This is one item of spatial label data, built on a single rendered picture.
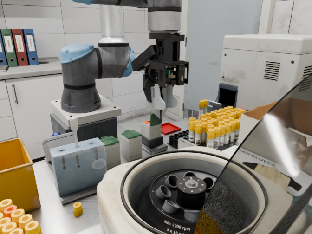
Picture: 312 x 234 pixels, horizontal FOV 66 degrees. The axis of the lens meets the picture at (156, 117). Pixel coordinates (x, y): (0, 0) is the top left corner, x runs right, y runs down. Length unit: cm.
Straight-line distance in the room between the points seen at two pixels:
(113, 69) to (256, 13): 167
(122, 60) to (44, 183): 52
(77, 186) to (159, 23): 38
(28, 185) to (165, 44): 39
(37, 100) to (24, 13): 93
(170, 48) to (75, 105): 49
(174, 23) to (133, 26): 270
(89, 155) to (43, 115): 179
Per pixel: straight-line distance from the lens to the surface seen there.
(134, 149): 64
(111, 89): 316
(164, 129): 82
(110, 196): 35
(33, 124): 229
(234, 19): 248
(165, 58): 56
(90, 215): 50
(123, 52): 93
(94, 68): 90
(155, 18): 55
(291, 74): 83
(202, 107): 77
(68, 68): 90
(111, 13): 94
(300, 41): 82
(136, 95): 337
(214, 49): 261
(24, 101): 223
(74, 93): 92
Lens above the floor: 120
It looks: 20 degrees down
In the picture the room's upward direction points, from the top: straight up
